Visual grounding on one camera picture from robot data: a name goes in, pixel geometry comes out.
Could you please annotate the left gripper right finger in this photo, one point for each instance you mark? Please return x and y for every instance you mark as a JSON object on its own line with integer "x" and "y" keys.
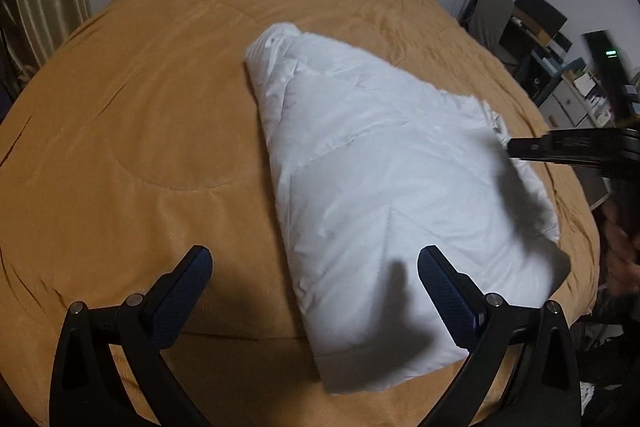
{"x": 464, "y": 309}

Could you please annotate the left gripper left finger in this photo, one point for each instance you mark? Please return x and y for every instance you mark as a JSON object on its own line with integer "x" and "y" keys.
{"x": 155, "y": 319}

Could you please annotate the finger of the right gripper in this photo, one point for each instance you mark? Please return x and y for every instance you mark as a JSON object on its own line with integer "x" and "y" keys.
{"x": 571, "y": 147}

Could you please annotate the white puffer jacket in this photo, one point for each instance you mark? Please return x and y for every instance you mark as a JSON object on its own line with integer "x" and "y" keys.
{"x": 370, "y": 165}

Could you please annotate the person right hand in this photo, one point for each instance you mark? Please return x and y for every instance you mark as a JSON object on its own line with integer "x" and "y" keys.
{"x": 621, "y": 268}

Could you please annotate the grey drawer cabinet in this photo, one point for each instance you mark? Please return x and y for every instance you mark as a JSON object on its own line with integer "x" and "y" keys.
{"x": 576, "y": 103}

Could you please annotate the black computer monitor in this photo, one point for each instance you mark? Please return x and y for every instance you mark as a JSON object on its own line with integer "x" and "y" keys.
{"x": 543, "y": 14}

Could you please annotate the grey office chair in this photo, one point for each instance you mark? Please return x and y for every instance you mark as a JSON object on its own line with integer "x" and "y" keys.
{"x": 485, "y": 21}

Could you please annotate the mustard yellow bed quilt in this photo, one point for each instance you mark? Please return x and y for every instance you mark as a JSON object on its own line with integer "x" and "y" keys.
{"x": 139, "y": 139}

